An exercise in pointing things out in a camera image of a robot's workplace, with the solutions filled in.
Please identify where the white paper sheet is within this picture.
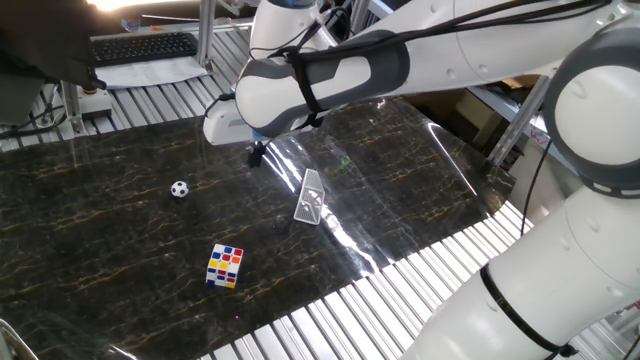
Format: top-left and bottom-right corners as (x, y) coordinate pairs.
(94, 55), (209, 90)

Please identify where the short aluminium upright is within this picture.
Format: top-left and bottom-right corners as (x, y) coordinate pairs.
(58, 79), (87, 139)

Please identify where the multicolour Rubik's cube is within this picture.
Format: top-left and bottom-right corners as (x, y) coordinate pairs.
(205, 243), (245, 290)

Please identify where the black keyboard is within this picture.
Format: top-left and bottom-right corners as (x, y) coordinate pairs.
(89, 31), (200, 69)

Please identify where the black velcro strap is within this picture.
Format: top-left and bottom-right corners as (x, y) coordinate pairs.
(285, 47), (327, 129)

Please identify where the black cable tie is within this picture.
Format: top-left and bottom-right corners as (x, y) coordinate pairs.
(478, 264), (579, 359)

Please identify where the black marble pattern mat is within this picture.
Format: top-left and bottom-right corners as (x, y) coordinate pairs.
(0, 94), (516, 360)

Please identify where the aluminium frame post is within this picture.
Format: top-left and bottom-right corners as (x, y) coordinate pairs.
(196, 0), (217, 74)
(487, 74), (551, 169)

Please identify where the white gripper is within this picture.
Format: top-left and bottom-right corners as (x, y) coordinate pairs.
(202, 98), (267, 169)

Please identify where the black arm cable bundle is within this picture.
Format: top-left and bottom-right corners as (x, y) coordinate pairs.
(248, 0), (614, 61)

